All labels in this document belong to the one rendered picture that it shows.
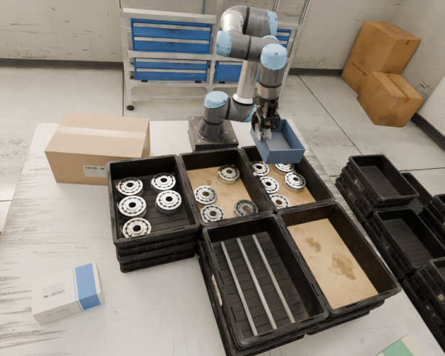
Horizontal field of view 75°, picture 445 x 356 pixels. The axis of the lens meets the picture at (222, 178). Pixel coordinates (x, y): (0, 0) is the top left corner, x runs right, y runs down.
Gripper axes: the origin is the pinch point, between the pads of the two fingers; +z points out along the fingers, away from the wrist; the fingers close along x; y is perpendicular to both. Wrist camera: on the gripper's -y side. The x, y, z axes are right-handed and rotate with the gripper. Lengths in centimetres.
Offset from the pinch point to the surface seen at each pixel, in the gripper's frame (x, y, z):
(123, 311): -59, 44, 35
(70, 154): -78, -19, 13
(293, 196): 17.2, 7.2, 32.2
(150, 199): -47, 4, 24
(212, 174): -17.8, -9.0, 27.4
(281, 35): 83, -197, 43
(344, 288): 20, 51, 33
